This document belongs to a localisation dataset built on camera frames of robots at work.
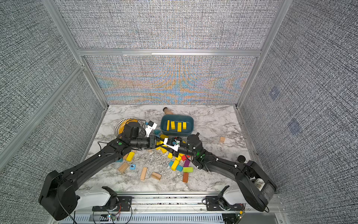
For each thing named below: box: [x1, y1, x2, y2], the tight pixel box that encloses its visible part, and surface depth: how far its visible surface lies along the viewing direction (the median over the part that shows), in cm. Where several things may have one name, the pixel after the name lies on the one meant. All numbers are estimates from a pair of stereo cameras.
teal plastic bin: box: [160, 114, 195, 137], surface depth 106 cm
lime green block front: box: [182, 167, 194, 173], surface depth 85 cm
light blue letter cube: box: [129, 163, 137, 171], surface depth 87 cm
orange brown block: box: [182, 172, 189, 183], surface depth 83 cm
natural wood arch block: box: [151, 171, 162, 181], surface depth 84 cm
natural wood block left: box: [117, 161, 130, 173], surface depth 86 cm
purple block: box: [183, 158, 191, 168], surface depth 90 cm
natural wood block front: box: [140, 167, 148, 181], surface depth 85 cm
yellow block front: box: [171, 159, 180, 172], surface depth 87 cm
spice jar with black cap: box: [164, 107, 174, 115], surface depth 115 cm
